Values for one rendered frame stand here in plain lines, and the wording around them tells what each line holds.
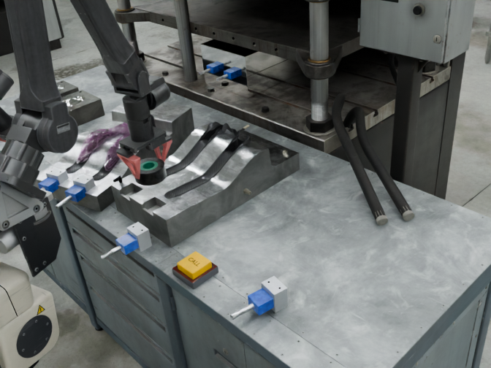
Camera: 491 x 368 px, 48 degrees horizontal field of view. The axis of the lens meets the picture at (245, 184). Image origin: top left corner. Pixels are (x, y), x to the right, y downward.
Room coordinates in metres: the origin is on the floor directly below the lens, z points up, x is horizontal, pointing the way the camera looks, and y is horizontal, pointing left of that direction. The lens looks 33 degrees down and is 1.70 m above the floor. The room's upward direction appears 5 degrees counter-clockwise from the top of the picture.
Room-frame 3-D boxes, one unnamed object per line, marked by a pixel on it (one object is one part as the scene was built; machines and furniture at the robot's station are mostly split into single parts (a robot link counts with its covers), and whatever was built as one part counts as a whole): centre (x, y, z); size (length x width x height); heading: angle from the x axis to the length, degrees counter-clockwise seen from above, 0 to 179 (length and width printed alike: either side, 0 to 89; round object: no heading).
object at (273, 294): (0.87, 0.00, 0.83); 0.13 x 0.05 x 0.05; 120
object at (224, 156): (1.39, 0.12, 0.92); 0.35 x 0.16 x 0.09; 131
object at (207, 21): (2.41, -0.18, 0.96); 1.29 x 0.83 x 0.18; 41
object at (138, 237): (1.12, 0.32, 0.83); 0.13 x 0.05 x 0.05; 129
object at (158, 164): (1.21, 0.24, 0.99); 0.08 x 0.08 x 0.04
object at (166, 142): (1.23, 0.22, 1.04); 0.07 x 0.07 x 0.09; 46
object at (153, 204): (1.21, 0.24, 0.87); 0.05 x 0.05 x 0.04; 41
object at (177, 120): (1.61, 0.40, 0.86); 0.50 x 0.26 x 0.11; 148
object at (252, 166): (1.39, 0.10, 0.87); 0.50 x 0.26 x 0.14; 131
